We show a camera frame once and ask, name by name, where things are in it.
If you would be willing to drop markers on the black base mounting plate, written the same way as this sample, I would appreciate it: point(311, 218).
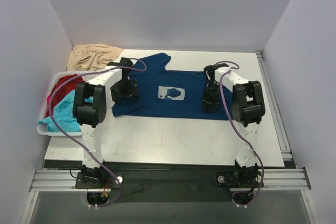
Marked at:
point(163, 194)

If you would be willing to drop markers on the turquoise t-shirt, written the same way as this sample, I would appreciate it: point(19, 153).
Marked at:
point(63, 116)

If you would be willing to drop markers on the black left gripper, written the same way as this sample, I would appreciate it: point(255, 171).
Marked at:
point(124, 95)

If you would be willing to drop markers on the white plastic laundry basket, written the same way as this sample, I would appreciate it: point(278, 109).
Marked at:
point(42, 129)

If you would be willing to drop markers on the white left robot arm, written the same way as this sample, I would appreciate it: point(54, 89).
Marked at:
point(93, 102)

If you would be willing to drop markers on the aluminium frame rail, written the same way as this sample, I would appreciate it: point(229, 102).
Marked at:
point(273, 179)

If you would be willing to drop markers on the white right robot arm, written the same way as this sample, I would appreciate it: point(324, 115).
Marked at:
point(243, 103)

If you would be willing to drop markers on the navy blue mickey t-shirt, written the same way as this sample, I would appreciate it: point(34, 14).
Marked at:
point(167, 93)

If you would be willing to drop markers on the right side aluminium rail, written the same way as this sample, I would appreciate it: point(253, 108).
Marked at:
point(285, 148)

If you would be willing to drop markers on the red t-shirt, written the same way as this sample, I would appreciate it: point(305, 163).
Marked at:
point(61, 87)

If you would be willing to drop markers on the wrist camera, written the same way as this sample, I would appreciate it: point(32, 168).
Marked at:
point(124, 62)
point(209, 71)

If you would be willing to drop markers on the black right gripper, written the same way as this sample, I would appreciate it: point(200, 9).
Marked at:
point(210, 102)

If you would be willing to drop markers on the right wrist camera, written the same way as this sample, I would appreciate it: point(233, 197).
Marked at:
point(209, 71)

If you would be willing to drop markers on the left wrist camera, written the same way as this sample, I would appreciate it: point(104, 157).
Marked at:
point(124, 62)

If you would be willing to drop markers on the beige t-shirt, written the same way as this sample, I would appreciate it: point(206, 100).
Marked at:
point(93, 57)

